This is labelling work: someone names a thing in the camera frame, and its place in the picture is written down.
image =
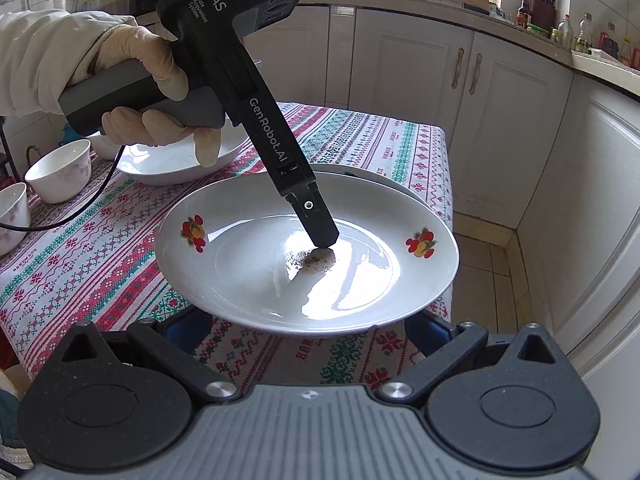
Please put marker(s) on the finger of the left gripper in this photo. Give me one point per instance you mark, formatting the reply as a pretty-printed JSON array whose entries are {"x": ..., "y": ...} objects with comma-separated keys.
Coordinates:
[{"x": 313, "y": 214}]

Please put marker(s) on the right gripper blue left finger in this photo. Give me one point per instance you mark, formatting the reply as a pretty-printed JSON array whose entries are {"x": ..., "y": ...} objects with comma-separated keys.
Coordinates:
[{"x": 167, "y": 347}]

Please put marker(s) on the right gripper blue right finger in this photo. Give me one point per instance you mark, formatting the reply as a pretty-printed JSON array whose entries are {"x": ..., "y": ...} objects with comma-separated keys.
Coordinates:
[{"x": 448, "y": 350}]

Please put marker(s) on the stained white plate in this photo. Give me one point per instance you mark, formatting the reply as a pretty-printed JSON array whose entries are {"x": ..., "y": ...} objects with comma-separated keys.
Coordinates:
[{"x": 237, "y": 251}]

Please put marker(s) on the white bowl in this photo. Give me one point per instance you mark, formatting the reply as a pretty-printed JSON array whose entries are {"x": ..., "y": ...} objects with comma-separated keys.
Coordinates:
[
  {"x": 14, "y": 211},
  {"x": 61, "y": 174}
]

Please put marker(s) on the left forearm white sleeve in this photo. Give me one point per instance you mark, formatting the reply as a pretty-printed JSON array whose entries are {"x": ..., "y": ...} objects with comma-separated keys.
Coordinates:
[{"x": 44, "y": 51}]

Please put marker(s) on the white kitchen cabinets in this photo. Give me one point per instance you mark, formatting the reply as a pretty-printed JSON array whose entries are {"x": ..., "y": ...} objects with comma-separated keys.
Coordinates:
[{"x": 537, "y": 147}]

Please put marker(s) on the left gloved hand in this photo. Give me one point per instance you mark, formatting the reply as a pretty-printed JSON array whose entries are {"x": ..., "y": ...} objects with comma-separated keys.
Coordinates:
[{"x": 154, "y": 128}]

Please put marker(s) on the patterned tablecloth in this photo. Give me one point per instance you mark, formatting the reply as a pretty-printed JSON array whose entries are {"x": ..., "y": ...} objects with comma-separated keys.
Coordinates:
[{"x": 101, "y": 266}]

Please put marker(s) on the knife block with knives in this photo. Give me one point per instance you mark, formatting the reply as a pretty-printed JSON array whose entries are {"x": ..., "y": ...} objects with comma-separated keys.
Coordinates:
[{"x": 543, "y": 13}]

